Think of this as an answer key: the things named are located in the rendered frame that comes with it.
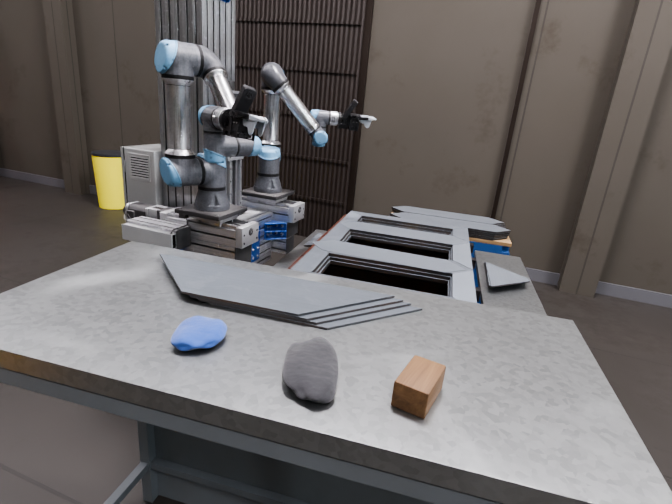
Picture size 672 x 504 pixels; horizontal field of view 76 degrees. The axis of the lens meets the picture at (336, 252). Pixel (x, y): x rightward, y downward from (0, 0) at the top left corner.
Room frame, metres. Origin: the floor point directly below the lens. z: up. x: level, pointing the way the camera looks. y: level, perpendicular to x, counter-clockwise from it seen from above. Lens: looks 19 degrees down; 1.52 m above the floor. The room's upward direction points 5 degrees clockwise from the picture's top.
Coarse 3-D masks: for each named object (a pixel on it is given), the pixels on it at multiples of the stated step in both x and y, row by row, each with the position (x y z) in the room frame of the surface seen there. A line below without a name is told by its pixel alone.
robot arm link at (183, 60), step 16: (160, 48) 1.70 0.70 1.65; (176, 48) 1.69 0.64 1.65; (192, 48) 1.74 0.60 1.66; (160, 64) 1.69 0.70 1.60; (176, 64) 1.69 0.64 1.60; (192, 64) 1.73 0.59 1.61; (176, 80) 1.69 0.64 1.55; (192, 80) 1.74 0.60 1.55; (176, 96) 1.70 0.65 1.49; (176, 112) 1.70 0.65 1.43; (176, 128) 1.70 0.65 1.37; (176, 144) 1.70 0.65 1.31; (160, 160) 1.71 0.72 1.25; (176, 160) 1.69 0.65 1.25; (192, 160) 1.73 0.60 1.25; (176, 176) 1.67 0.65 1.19; (192, 176) 1.72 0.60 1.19
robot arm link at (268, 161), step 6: (264, 150) 2.26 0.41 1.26; (270, 150) 2.27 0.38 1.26; (276, 150) 2.28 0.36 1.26; (258, 156) 2.28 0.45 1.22; (264, 156) 2.25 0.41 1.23; (270, 156) 2.26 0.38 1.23; (276, 156) 2.28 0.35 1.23; (258, 162) 2.28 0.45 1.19; (264, 162) 2.25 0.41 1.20; (270, 162) 2.26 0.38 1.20; (276, 162) 2.28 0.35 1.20; (258, 168) 2.27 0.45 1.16; (264, 168) 2.25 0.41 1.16; (270, 168) 2.26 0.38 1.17; (276, 168) 2.28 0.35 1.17
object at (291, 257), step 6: (312, 234) 2.75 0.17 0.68; (306, 240) 2.61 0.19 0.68; (300, 246) 2.48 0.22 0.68; (294, 252) 2.36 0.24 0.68; (300, 252) 2.37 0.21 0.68; (282, 258) 2.24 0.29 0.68; (288, 258) 2.25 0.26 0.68; (294, 258) 2.26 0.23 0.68; (276, 264) 2.14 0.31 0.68; (282, 264) 2.15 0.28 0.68; (288, 264) 2.16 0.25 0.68
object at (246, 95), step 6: (240, 90) 1.44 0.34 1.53; (246, 90) 1.43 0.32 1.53; (252, 90) 1.44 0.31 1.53; (240, 96) 1.43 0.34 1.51; (246, 96) 1.43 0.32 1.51; (252, 96) 1.45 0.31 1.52; (234, 102) 1.45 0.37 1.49; (240, 102) 1.44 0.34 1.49; (246, 102) 1.45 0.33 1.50; (234, 108) 1.44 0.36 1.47; (240, 108) 1.45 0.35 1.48; (246, 108) 1.46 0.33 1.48
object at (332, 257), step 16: (384, 224) 2.61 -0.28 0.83; (400, 224) 2.59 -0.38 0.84; (416, 224) 2.57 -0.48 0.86; (368, 240) 2.28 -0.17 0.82; (384, 240) 2.27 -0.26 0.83; (400, 240) 2.25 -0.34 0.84; (416, 240) 2.24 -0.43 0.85; (336, 256) 1.88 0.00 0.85; (352, 256) 1.87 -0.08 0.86; (448, 256) 2.12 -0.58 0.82; (320, 272) 1.71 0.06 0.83; (384, 272) 1.82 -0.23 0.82; (400, 272) 1.80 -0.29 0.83; (416, 272) 1.79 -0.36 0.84; (432, 272) 1.78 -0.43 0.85; (448, 272) 1.77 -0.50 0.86; (448, 288) 1.67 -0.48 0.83
